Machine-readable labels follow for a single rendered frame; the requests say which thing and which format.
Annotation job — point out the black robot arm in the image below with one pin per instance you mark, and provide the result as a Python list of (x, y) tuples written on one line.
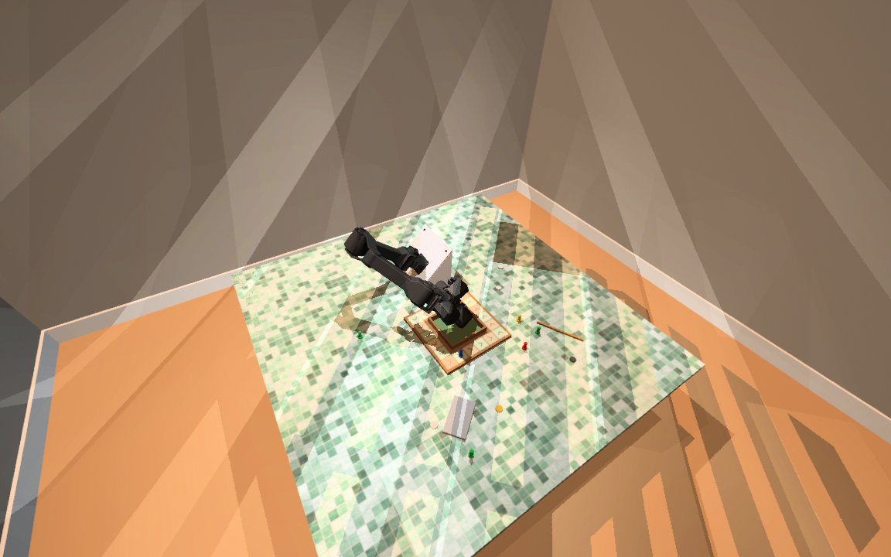
[(376, 255)]

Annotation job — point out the orange square board track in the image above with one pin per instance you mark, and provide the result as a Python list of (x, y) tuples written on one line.
[(458, 348)]

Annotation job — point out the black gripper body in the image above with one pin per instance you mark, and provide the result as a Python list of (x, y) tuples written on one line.
[(465, 314)]

